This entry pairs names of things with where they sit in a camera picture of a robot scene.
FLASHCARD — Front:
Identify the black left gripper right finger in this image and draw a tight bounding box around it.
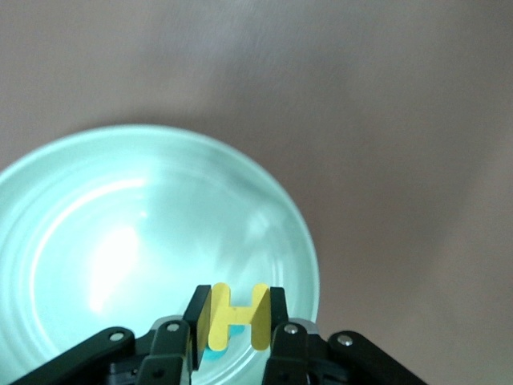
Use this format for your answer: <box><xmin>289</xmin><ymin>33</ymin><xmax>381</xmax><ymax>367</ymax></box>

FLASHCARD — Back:
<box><xmin>262</xmin><ymin>286</ymin><xmax>428</xmax><ymax>385</ymax></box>

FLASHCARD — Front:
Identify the pale green round plate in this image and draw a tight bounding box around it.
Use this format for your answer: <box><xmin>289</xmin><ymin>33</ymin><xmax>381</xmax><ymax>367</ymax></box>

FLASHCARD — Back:
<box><xmin>0</xmin><ymin>124</ymin><xmax>321</xmax><ymax>385</ymax></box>

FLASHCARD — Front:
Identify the teal foam letter R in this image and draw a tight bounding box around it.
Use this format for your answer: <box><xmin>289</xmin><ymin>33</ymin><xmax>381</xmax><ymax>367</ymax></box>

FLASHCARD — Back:
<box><xmin>204</xmin><ymin>325</ymin><xmax>244</xmax><ymax>361</ymax></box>

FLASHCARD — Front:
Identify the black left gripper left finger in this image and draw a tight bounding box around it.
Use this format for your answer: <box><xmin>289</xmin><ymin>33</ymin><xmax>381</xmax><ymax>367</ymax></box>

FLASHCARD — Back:
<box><xmin>11</xmin><ymin>284</ymin><xmax>212</xmax><ymax>385</ymax></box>

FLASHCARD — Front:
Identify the yellow foam letter H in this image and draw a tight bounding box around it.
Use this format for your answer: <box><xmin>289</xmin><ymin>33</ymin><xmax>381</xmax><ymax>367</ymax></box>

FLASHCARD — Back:
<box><xmin>207</xmin><ymin>282</ymin><xmax>273</xmax><ymax>351</ymax></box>

